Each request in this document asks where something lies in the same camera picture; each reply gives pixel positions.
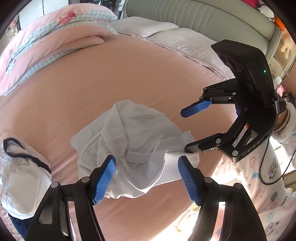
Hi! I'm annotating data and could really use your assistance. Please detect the white navy-trimmed jacket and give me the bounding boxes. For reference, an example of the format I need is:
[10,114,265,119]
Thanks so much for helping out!
[71,100,194,199]

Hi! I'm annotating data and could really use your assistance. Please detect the white navy-trimmed pants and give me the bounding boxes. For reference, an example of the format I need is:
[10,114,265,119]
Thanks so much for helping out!
[1,136,52,238]

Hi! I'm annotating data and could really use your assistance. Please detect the person's right hand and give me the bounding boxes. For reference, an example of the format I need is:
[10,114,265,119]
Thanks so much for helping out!
[273,109,290,135]

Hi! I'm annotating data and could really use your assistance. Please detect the person's pajama clad body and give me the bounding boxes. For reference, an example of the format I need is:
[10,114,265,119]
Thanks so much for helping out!
[176,136,296,241]

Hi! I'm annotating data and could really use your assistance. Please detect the grey padded headboard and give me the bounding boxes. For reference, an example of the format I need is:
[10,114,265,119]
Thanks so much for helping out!
[123,0,282,61]

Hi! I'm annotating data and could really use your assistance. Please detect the pink bed sheet mattress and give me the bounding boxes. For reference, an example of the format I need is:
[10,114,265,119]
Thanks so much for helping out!
[1,35,237,240]

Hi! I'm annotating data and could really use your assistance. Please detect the folded pink checkered quilt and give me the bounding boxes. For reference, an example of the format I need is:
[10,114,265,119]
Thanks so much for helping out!
[1,3,117,96]

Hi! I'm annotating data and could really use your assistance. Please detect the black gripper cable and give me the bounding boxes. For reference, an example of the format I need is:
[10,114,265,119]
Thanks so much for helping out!
[258,138,296,186]

